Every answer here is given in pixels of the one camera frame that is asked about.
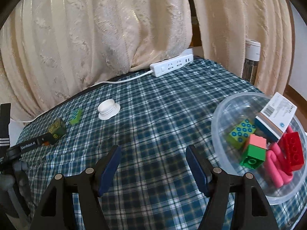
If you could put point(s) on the dark green soap box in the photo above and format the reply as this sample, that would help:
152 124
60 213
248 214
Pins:
57 129

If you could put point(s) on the white tower heater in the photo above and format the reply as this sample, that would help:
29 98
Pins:
252 58

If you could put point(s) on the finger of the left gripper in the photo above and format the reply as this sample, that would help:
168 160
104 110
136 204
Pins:
46 139

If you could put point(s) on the white power strip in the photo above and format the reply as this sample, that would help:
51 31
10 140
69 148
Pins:
167 66

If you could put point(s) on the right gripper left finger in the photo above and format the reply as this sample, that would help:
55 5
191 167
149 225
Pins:
56 208

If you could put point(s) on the right cream curtain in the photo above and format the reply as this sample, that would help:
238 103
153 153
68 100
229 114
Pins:
226 24

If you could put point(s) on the blue plaid bedsheet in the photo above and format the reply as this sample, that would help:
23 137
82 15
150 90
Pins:
153 187

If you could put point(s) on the clear plastic bowl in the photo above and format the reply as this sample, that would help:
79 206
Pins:
242 147

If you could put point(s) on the cream curtain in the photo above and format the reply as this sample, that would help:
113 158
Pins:
54 49
226 24

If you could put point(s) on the pink foam hair roller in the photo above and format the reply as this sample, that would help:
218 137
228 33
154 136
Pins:
274 168

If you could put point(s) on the red toy brick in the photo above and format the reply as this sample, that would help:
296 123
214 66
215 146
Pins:
292 147

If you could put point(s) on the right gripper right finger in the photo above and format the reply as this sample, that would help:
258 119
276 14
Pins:
251 207

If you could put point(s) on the left cream curtain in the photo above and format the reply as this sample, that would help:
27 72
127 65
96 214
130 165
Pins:
54 49

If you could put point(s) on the blue white medicine box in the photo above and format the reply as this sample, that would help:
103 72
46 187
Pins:
275 117

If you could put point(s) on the pink green toy brick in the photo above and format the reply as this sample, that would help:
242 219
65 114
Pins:
254 152

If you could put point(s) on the white plastic cap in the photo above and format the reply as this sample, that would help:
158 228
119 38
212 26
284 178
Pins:
107 109

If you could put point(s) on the green dotted toy brick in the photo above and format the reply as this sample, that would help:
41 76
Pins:
75 116

